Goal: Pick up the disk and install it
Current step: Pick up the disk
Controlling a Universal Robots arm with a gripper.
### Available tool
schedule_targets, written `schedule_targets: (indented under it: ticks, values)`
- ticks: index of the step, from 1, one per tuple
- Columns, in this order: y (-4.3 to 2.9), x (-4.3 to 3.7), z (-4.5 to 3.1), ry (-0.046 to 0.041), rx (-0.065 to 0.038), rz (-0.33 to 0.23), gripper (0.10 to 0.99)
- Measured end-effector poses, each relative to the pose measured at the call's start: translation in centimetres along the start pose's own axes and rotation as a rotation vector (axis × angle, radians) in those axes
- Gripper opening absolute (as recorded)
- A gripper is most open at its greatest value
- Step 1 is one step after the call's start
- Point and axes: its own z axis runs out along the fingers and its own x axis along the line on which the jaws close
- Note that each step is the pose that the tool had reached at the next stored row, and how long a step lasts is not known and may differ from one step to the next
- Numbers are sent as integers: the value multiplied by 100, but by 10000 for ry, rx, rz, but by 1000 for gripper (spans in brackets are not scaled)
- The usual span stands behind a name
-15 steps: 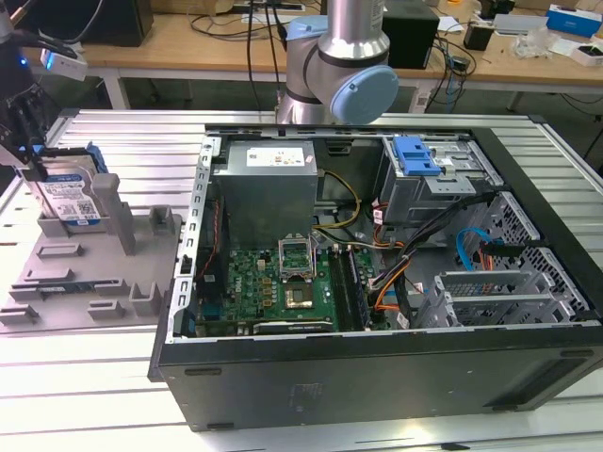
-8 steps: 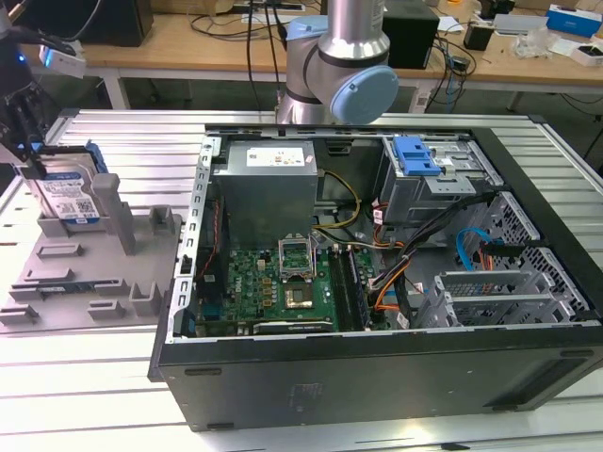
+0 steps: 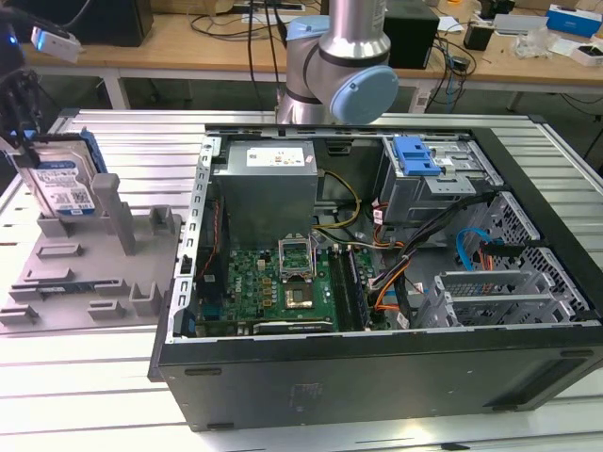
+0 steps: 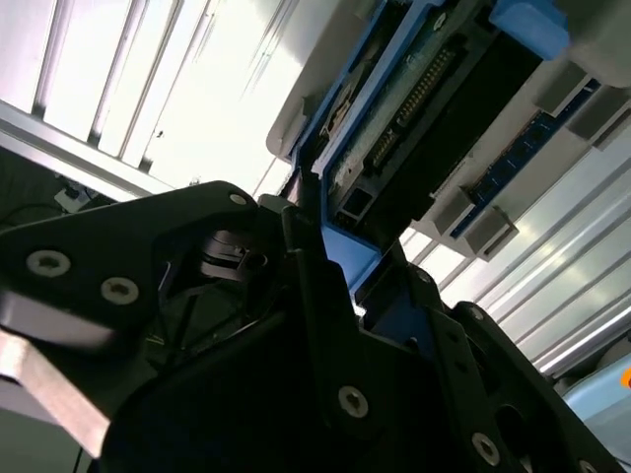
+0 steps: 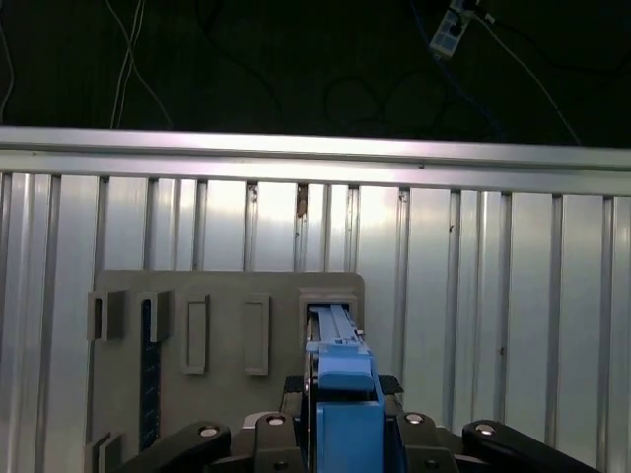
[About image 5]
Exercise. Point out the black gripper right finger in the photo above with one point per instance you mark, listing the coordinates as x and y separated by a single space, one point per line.
429 448

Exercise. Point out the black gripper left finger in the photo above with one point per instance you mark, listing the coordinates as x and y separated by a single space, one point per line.
266 443

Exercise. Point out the white power strip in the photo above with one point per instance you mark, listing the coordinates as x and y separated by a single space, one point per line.
446 34

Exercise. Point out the grey parts rack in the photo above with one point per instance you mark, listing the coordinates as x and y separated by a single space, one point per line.
222 394

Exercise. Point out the hard disk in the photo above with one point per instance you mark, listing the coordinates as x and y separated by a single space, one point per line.
345 374

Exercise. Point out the RAM stick with label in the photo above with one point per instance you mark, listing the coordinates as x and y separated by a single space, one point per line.
150 374

